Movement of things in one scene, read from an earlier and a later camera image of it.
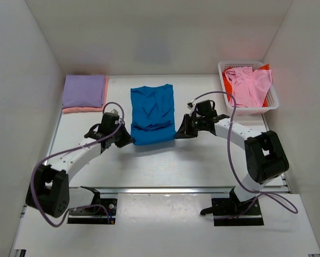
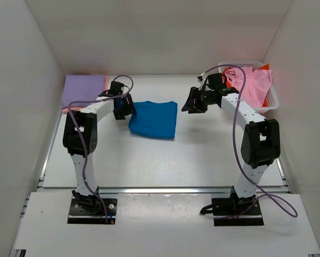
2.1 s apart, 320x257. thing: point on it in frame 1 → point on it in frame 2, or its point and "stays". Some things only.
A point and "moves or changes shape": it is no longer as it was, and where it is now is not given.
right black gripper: x=184 y=131 → x=193 y=105
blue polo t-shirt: x=152 y=114 moves or changes shape
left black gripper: x=127 y=139 → x=130 y=108
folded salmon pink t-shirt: x=91 y=109 stays
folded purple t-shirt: x=83 y=91 stays
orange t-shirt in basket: x=229 y=88 stays
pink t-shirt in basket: x=250 y=87 stays
